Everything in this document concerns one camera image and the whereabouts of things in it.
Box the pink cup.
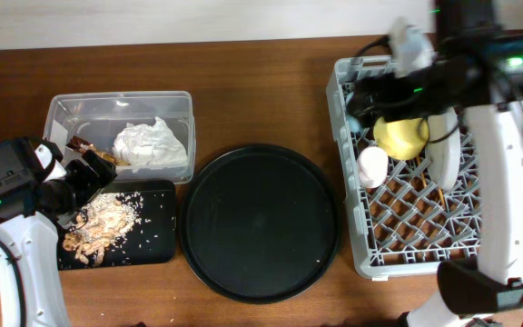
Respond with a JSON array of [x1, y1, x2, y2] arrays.
[[357, 146, 389, 189]]

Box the round black tray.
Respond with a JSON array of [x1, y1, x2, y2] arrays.
[[178, 144, 341, 304]]

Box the food scraps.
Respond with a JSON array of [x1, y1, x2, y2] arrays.
[[62, 192, 144, 268]]

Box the black rectangular tray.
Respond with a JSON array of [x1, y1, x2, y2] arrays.
[[57, 180, 176, 271]]

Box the wooden chopstick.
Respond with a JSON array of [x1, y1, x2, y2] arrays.
[[437, 187, 448, 211], [415, 156, 428, 188]]

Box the blue cup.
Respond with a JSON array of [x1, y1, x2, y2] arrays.
[[345, 115, 362, 134]]

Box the yellow bowl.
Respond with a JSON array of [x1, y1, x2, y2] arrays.
[[373, 117, 429, 161]]

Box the grey dishwasher rack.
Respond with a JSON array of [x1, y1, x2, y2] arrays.
[[326, 55, 481, 281]]

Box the gold foil wrapper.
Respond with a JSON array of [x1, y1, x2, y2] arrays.
[[66, 136, 129, 166]]

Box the grey plate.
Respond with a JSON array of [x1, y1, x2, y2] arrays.
[[425, 108, 461, 191]]

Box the white napkin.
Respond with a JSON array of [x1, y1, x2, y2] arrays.
[[113, 117, 189, 166]]

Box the clear plastic bin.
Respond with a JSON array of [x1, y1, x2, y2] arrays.
[[43, 91, 196, 184]]

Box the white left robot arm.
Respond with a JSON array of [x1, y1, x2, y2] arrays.
[[0, 139, 117, 326]]

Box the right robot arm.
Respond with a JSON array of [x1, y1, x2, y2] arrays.
[[327, 54, 523, 326]]

